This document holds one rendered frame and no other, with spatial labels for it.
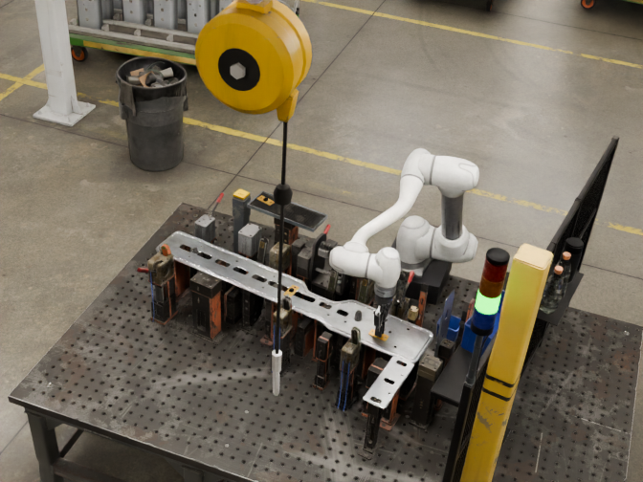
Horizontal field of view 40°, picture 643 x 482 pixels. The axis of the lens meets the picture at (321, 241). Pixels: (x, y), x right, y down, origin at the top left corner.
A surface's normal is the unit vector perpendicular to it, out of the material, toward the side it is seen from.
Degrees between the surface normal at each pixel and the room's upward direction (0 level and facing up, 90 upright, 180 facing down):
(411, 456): 0
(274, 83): 91
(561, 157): 0
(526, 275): 90
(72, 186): 0
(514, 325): 90
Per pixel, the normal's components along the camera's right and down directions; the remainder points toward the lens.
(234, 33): -0.35, 0.40
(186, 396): 0.06, -0.80
